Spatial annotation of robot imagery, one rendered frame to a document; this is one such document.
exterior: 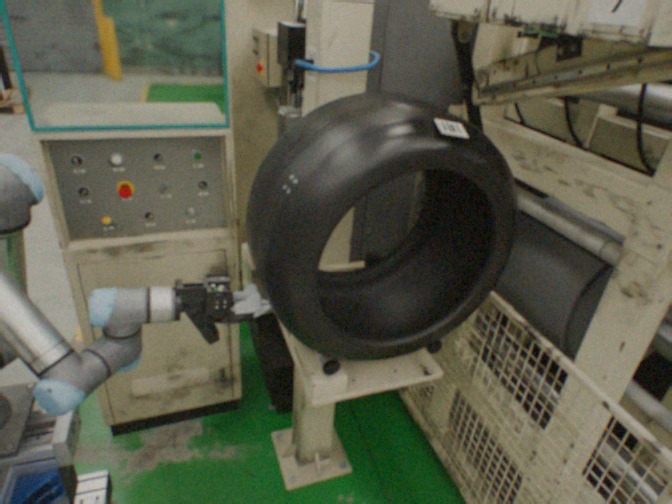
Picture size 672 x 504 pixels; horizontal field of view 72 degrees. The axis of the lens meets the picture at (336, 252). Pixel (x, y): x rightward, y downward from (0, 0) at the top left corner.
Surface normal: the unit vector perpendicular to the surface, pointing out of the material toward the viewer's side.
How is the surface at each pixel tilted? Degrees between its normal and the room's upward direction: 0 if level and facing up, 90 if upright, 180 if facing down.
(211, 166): 90
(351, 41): 90
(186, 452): 0
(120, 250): 90
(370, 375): 0
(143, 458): 0
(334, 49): 90
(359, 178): 81
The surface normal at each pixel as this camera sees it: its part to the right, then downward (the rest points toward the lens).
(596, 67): -0.94, 0.11
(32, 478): 0.07, -0.87
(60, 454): 0.29, 0.49
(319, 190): -0.26, -0.03
